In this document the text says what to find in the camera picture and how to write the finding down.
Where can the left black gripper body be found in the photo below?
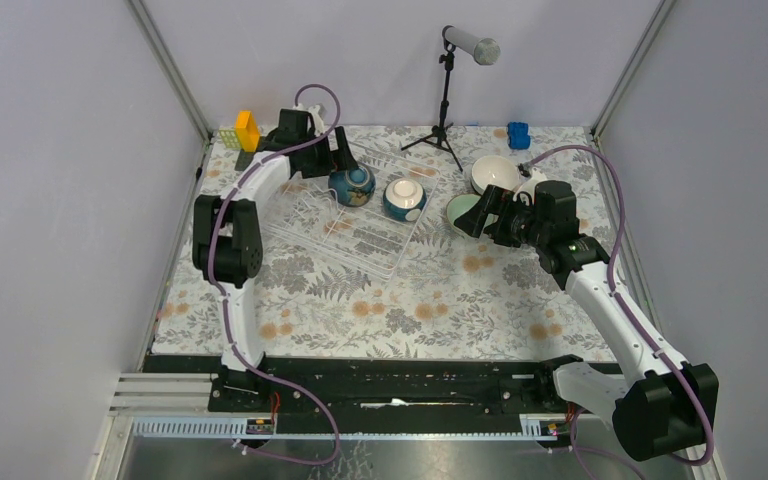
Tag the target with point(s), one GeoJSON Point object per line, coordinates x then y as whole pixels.
{"type": "Point", "coordinates": [318, 159]}

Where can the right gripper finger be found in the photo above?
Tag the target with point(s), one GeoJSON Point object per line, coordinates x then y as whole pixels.
{"type": "Point", "coordinates": [472, 222]}
{"type": "Point", "coordinates": [495, 196]}

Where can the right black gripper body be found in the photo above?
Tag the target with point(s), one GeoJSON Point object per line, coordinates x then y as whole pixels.
{"type": "Point", "coordinates": [516, 225]}

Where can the light green celadon bowl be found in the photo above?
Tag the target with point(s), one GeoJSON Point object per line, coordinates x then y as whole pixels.
{"type": "Point", "coordinates": [458, 206]}

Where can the white ribbed bowl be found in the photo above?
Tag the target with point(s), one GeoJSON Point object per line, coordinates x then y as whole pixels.
{"type": "Point", "coordinates": [494, 170]}

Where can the teal white spotted bowl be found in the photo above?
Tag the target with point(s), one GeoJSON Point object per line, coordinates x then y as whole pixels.
{"type": "Point", "coordinates": [404, 199]}

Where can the dark teal floral bowl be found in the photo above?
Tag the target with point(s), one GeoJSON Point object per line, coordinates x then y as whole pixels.
{"type": "Point", "coordinates": [352, 188]}

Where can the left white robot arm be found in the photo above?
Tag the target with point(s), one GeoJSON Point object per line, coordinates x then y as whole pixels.
{"type": "Point", "coordinates": [227, 247]}

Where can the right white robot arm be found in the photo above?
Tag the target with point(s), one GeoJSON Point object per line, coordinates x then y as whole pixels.
{"type": "Point", "coordinates": [662, 404]}

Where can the yellow toy block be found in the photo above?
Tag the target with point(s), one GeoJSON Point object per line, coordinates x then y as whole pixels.
{"type": "Point", "coordinates": [247, 131]}

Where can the dark grey building plate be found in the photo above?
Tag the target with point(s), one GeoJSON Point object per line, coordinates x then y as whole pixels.
{"type": "Point", "coordinates": [243, 161]}

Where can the lime green toy block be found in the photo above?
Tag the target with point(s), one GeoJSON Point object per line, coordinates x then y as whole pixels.
{"type": "Point", "coordinates": [229, 138]}

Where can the blue toy block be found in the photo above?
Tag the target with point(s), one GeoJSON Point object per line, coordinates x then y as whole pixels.
{"type": "Point", "coordinates": [518, 134]}

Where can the grey microphone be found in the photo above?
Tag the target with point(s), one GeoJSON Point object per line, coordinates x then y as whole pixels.
{"type": "Point", "coordinates": [484, 51]}

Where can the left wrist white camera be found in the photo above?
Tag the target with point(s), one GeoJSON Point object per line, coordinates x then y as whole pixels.
{"type": "Point", "coordinates": [317, 113]}

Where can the wrist white camera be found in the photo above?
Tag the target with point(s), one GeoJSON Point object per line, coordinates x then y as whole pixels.
{"type": "Point", "coordinates": [533, 184]}
{"type": "Point", "coordinates": [317, 113]}

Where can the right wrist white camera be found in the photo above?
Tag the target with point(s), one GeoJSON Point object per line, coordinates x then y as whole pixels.
{"type": "Point", "coordinates": [533, 184]}

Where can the white wire dish rack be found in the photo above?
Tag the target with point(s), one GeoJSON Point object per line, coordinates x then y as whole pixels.
{"type": "Point", "coordinates": [366, 238]}

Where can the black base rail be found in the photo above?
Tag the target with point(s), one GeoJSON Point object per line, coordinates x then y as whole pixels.
{"type": "Point", "coordinates": [379, 396]}

